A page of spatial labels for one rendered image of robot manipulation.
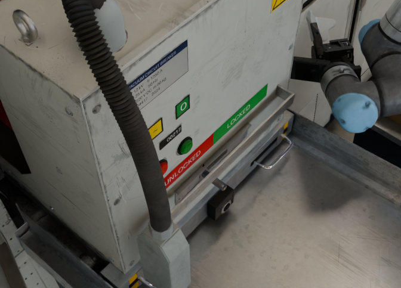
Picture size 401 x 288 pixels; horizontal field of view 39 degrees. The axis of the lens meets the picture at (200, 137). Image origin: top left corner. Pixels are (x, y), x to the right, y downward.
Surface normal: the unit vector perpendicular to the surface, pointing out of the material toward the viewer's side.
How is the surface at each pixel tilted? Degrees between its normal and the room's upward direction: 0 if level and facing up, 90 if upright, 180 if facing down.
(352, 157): 90
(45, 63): 4
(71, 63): 4
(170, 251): 64
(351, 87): 15
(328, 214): 0
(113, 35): 94
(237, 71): 93
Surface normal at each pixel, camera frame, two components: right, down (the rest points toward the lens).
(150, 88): 0.76, 0.51
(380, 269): -0.05, -0.65
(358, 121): 0.07, 0.57
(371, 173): -0.66, 0.59
